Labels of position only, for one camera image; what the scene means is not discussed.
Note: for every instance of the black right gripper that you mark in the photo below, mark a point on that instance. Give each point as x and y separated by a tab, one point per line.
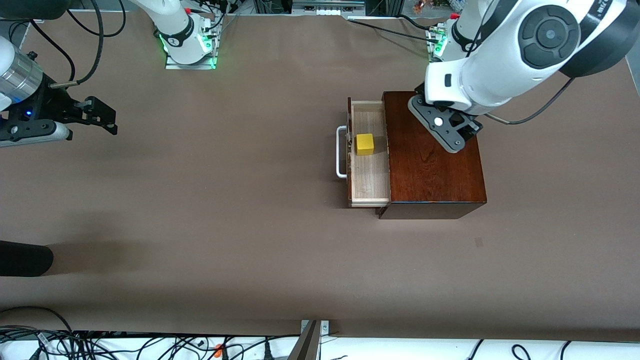
51	103

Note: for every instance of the yellow cube block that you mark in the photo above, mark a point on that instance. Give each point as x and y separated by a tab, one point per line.
365	145

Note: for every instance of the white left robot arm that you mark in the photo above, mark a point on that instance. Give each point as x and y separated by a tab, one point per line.
500	65

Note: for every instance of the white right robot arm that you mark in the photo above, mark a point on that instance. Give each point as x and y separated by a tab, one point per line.
177	25

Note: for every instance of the dark brown wooden cabinet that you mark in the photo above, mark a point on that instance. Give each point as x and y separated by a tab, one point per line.
430	175

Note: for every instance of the black cylindrical object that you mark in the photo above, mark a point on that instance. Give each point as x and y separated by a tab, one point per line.
25	258

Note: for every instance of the grey box with ports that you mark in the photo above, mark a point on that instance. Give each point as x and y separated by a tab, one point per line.
330	7

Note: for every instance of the small metal clamp bracket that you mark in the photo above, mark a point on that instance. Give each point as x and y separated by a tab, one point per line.
325	327

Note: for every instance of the dark grey stand post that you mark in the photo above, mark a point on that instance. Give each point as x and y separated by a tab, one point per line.
307	345

